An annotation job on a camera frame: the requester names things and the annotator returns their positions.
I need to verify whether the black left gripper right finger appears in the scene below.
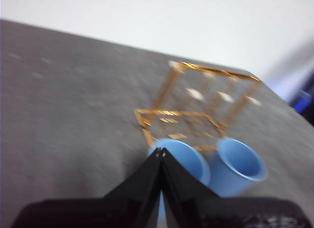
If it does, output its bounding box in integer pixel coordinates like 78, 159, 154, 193
161, 148, 311, 228

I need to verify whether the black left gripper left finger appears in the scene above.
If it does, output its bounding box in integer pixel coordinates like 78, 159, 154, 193
11, 148, 162, 228

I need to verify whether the blue ribbed cup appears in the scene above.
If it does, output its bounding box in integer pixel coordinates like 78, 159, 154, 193
146, 138, 211, 228
210, 137, 268, 198

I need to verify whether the gold wire cup rack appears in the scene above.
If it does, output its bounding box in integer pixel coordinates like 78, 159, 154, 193
134, 60, 262, 152

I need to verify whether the blue braided cable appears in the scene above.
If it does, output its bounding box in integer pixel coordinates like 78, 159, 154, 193
293, 90, 314, 114

